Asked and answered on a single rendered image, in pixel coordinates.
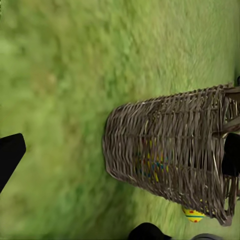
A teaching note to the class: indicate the wicker basket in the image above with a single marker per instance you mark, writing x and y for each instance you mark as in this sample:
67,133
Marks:
189,129

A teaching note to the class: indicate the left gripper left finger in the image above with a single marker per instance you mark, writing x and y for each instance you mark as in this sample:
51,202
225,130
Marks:
12,150

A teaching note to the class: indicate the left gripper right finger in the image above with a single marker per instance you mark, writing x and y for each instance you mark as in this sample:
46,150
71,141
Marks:
232,149

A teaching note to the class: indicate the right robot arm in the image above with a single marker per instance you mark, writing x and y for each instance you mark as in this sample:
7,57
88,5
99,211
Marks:
228,167

